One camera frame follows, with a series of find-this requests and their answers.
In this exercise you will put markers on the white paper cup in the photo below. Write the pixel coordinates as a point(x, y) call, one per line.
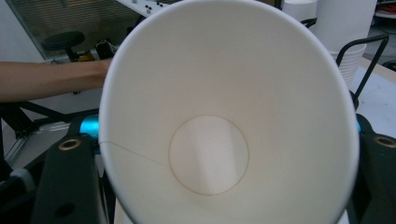
point(230, 112)

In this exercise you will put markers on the tall stack of white cups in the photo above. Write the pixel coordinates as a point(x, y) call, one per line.
point(345, 28)

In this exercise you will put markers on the white shelf with black knobs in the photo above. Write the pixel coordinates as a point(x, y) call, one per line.
point(146, 6)

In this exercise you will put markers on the black round stool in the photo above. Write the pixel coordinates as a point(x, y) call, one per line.
point(63, 40)

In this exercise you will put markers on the black metal stand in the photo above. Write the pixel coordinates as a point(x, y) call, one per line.
point(28, 116)

